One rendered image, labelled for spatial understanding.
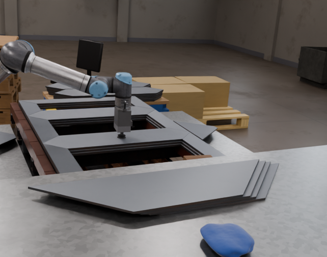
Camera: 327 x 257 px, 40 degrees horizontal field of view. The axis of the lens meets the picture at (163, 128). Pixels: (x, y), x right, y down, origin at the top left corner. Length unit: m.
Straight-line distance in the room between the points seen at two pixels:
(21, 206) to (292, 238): 0.60
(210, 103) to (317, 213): 4.58
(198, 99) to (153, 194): 4.01
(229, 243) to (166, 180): 0.32
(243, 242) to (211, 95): 4.78
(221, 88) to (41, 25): 7.70
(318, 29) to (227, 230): 9.48
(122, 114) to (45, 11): 10.57
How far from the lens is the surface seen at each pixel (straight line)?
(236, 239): 0.93
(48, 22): 12.60
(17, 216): 1.04
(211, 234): 0.94
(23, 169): 2.24
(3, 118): 4.72
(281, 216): 1.11
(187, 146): 2.14
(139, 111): 2.63
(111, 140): 2.11
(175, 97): 4.93
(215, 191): 1.13
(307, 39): 10.57
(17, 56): 1.99
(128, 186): 1.12
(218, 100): 5.71
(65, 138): 2.13
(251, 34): 12.38
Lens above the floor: 1.54
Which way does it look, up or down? 17 degrees down
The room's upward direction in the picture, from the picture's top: 4 degrees clockwise
